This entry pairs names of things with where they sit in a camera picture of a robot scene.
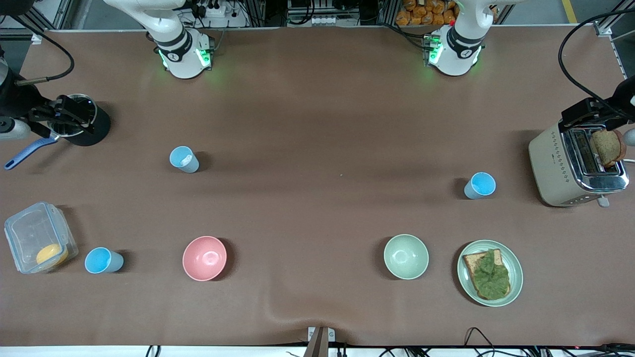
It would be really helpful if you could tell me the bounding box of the blue plastic cup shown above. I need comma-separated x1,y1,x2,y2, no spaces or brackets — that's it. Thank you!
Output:
464,172,497,200
84,247,125,274
169,146,200,174

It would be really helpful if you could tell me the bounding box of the brown bread slice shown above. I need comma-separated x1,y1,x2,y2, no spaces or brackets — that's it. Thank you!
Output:
590,129,627,168

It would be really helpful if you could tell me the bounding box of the beige chrome toaster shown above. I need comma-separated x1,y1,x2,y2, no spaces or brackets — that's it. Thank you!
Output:
528,115,631,208

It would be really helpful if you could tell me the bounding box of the clear plastic food container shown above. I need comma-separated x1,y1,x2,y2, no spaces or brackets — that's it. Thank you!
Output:
4,201,79,274

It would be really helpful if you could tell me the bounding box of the yellow round food piece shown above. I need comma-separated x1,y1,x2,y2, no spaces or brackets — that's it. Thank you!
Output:
36,243,69,267

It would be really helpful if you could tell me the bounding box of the white power strip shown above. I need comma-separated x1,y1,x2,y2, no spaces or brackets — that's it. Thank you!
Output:
191,0,230,18

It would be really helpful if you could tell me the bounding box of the pale green plate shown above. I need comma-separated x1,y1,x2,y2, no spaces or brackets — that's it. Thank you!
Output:
457,240,524,307

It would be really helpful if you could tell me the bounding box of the orange snack bag pile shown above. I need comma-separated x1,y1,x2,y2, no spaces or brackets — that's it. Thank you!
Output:
395,0,457,26

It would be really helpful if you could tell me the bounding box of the toast slice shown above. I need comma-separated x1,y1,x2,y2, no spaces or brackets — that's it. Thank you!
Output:
462,249,511,300

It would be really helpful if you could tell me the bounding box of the green lettuce leaf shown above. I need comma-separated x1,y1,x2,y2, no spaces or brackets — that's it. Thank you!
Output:
470,249,511,300

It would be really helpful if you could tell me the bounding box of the pink bowl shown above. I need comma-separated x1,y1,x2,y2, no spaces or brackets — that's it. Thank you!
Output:
182,236,228,282

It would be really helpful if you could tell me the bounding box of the pale green bowl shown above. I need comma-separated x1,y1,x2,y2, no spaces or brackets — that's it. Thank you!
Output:
383,234,430,280

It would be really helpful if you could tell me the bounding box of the brown table cover mat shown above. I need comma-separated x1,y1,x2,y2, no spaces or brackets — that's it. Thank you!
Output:
0,27,635,348

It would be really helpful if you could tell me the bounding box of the white electronics box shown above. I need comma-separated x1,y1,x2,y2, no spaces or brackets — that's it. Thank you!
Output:
287,11,338,27

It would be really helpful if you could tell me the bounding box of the black saucepan with blue handle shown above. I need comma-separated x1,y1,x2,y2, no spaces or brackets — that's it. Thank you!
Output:
4,93,112,171

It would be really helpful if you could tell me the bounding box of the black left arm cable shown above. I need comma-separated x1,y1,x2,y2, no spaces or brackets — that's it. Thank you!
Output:
558,7,635,112

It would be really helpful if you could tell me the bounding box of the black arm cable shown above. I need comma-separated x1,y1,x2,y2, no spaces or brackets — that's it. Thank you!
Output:
558,7,635,112
0,15,75,87

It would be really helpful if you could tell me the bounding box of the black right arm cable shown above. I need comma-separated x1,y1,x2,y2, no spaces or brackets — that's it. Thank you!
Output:
0,15,75,87

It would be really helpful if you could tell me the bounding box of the aluminium frame rail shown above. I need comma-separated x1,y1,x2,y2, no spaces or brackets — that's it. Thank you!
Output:
593,0,635,40
0,0,75,45

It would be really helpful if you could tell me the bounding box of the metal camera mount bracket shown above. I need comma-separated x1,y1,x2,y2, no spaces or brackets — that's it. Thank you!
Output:
304,326,336,357

